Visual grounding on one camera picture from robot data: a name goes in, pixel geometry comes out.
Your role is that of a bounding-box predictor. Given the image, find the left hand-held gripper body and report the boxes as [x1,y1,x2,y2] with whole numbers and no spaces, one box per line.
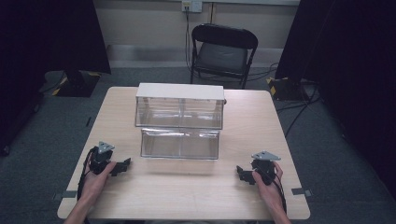
[88,141,116,175]

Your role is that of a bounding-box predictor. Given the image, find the clear cabinet with white top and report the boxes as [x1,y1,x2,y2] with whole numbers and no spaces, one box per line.
[134,81,228,131]

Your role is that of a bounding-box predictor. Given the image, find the black folding chair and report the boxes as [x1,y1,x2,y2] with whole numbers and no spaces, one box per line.
[190,22,260,91]

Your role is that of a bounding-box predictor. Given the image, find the black stand base striped tape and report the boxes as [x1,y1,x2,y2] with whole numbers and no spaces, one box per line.
[50,69,103,98]
[265,76,311,103]

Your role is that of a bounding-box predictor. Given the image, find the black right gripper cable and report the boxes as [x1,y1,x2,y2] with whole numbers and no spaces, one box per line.
[273,170,288,216]

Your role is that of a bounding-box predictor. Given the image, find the black floor cables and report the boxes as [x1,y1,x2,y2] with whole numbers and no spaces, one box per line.
[247,62,322,138]

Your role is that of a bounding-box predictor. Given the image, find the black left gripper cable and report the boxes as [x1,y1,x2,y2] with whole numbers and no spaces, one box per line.
[76,147,98,202]

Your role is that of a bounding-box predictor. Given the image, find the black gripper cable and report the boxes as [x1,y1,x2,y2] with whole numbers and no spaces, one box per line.
[273,170,288,216]
[76,147,98,202]

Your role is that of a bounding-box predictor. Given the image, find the person's left hand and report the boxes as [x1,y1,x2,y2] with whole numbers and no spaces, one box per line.
[80,160,118,203]

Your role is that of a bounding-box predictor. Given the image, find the black wall socket cable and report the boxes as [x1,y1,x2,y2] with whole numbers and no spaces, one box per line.
[185,8,194,74]

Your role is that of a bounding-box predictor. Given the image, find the grey tape strip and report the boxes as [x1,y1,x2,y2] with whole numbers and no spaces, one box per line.
[51,189,78,202]
[290,187,314,198]

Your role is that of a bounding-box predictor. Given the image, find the white wall socket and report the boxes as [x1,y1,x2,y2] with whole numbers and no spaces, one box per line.
[181,0,204,14]

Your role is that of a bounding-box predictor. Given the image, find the person's right hand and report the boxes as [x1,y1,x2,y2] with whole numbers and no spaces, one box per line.
[251,161,285,204]

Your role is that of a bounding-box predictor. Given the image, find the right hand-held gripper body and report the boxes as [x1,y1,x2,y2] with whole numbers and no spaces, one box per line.
[250,150,282,187]

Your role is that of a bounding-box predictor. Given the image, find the black curtain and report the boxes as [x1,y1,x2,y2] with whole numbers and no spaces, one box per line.
[275,0,396,200]
[0,0,112,157]

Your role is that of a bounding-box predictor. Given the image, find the clear plastic drawer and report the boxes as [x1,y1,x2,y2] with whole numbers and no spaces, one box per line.
[139,127,221,161]

